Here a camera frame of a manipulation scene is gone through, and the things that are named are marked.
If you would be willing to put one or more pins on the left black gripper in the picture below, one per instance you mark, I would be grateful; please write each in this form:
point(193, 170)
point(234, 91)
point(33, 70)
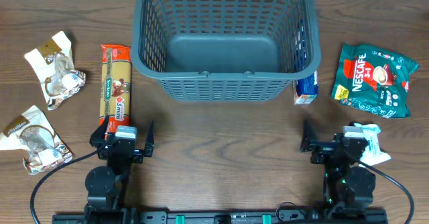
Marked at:
point(98, 140)

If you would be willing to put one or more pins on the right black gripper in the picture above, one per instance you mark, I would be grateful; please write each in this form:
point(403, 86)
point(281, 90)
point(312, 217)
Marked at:
point(323, 150)

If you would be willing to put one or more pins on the blue food box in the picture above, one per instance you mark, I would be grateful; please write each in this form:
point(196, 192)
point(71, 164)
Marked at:
point(306, 89)

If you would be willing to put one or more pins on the green Nescafe coffee bag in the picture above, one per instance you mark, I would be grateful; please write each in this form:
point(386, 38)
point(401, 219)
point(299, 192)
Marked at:
point(374, 80)

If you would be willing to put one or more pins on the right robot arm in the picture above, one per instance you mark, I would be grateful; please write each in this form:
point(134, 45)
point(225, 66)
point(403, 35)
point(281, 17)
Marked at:
point(348, 188)

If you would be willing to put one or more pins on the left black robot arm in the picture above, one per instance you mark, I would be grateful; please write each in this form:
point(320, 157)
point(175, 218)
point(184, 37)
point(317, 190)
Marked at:
point(106, 185)

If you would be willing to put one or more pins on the San Remo spaghetti pack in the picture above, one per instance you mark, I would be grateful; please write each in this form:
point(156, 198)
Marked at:
point(115, 86)

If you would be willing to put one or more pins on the white teal tissue pack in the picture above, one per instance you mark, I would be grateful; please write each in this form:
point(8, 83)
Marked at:
point(373, 154)

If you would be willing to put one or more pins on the lower white brown snack bag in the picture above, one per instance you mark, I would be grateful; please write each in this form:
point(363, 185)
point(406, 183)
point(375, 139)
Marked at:
point(31, 131)

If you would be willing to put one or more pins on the white brown snack bag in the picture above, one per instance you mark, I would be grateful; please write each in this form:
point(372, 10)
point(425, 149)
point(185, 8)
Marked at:
point(31, 131)
point(53, 65)

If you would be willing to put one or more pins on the upper white brown snack bag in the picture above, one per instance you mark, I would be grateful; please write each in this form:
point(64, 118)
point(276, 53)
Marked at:
point(53, 65)

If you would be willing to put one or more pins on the grey plastic basket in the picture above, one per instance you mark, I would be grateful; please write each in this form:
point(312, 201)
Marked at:
point(225, 50)

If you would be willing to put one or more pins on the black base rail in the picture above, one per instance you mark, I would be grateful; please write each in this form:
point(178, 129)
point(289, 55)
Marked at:
point(288, 215)

